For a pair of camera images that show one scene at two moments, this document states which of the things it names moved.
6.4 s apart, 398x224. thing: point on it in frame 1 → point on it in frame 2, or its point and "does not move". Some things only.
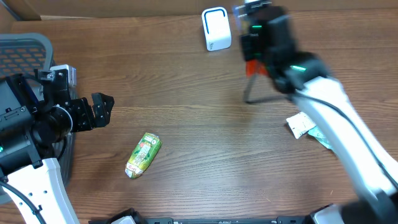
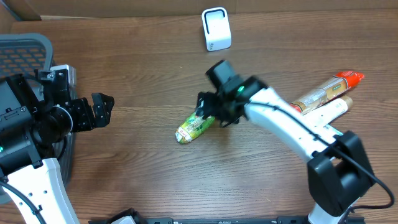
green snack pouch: (143, 155) → (192, 127)
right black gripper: (246, 47) → (208, 109)
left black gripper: (81, 114) does not move
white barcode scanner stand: (216, 28) does not move
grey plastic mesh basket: (23, 53) does not move
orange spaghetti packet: (254, 68) → (341, 83)
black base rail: (109, 218) does not move
